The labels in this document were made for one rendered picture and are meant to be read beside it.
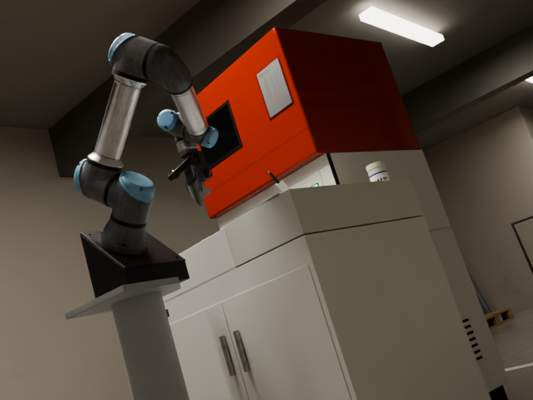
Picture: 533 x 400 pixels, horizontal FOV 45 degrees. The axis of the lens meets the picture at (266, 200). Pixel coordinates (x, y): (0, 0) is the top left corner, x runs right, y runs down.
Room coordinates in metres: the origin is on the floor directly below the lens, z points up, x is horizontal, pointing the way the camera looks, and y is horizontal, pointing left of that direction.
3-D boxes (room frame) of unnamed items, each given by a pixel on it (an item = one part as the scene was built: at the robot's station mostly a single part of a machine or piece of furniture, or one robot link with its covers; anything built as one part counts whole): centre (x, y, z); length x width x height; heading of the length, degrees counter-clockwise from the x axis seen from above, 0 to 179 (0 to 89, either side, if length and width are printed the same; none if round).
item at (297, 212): (2.25, -0.18, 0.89); 0.62 x 0.35 x 0.14; 133
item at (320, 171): (2.89, -0.02, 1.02); 0.81 x 0.03 x 0.40; 43
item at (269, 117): (3.10, -0.25, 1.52); 0.81 x 0.75 x 0.60; 43
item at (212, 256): (2.39, 0.32, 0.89); 0.55 x 0.09 x 0.14; 43
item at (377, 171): (2.36, -0.43, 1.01); 0.07 x 0.07 x 0.10
